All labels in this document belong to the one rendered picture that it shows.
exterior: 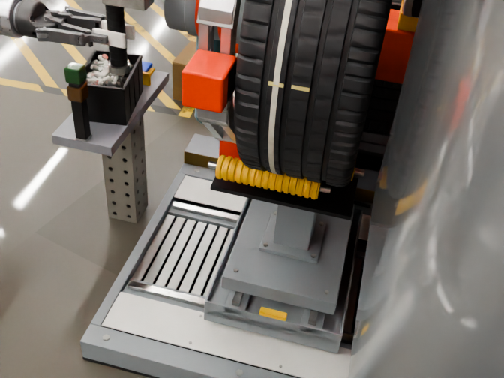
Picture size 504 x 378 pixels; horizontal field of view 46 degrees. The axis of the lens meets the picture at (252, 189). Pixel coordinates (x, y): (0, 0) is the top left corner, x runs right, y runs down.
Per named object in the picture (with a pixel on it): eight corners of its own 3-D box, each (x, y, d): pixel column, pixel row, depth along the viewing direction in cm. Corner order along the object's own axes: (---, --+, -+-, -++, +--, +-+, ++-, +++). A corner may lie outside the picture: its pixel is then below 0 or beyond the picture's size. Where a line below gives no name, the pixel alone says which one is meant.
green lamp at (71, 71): (79, 85, 146) (78, 71, 143) (64, 82, 146) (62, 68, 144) (87, 78, 149) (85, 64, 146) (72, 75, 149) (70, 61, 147)
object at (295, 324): (337, 355, 155) (343, 332, 149) (203, 322, 160) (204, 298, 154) (358, 229, 193) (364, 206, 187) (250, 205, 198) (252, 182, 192)
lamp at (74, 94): (82, 103, 149) (80, 89, 146) (67, 100, 149) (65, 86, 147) (89, 96, 152) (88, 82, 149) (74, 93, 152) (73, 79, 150)
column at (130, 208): (136, 223, 199) (129, 116, 173) (108, 217, 201) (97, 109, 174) (148, 205, 207) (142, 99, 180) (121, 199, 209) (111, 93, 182)
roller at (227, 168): (326, 207, 138) (330, 188, 135) (204, 181, 143) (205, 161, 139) (330, 192, 143) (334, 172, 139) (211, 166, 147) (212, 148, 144)
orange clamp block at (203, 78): (235, 89, 111) (222, 114, 104) (195, 82, 112) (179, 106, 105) (238, 55, 107) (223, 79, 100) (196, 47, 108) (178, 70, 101)
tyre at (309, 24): (337, 238, 140) (383, 46, 82) (240, 217, 144) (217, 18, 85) (382, 29, 170) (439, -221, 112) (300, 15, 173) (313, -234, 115)
